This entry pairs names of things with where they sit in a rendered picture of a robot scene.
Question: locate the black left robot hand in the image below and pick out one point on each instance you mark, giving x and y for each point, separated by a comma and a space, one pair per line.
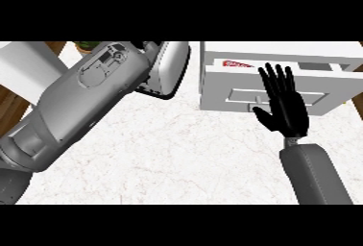
173, 68

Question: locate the white drawer cabinet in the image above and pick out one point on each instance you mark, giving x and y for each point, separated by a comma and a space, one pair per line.
283, 49

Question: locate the white drawer front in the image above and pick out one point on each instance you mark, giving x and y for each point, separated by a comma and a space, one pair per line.
221, 86

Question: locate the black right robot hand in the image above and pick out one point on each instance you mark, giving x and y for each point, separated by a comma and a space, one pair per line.
289, 107

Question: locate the green potted plant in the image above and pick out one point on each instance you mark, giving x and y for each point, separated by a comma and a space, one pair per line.
87, 46

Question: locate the red can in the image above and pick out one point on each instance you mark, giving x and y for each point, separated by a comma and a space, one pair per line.
236, 64

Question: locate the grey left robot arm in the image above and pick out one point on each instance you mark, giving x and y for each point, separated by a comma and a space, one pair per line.
80, 105

